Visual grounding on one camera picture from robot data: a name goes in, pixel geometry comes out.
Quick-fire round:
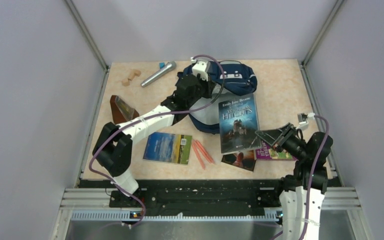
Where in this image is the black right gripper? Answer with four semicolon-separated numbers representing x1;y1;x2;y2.
255;121;310;160

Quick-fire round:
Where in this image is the purple Treehouse book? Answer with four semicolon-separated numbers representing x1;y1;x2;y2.
254;142;297;161

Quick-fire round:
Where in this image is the navy blue student backpack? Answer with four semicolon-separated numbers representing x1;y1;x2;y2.
189;60;258;134

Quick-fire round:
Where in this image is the dark blue Wuthering Heights book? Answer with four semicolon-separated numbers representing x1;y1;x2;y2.
218;93;262;155

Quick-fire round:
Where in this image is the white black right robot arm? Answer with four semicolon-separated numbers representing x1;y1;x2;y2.
256;123;333;240

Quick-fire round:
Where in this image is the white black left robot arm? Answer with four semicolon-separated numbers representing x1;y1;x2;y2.
90;74;217;207

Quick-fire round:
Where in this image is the Three Days To See book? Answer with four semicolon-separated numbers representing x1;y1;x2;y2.
221;150;256;172

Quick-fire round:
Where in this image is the silver microphone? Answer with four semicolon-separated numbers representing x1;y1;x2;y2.
140;61;177;88

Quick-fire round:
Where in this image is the orange pencils bundle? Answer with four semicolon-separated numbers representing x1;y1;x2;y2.
191;139;216;170

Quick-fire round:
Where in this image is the blue green landscape book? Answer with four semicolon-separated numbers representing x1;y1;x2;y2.
143;132;193;166

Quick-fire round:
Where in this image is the wooden block puzzle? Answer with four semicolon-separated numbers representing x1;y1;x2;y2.
121;69;142;87

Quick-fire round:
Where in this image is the brown wooden metronome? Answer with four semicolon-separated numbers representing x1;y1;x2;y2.
109;95;140;124

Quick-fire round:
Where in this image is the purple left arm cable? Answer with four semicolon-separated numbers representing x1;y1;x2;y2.
88;54;226;228

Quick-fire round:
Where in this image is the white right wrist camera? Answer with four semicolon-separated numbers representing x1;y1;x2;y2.
296;112;316;130

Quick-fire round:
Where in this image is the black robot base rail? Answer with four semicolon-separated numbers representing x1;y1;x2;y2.
78;179;283;223

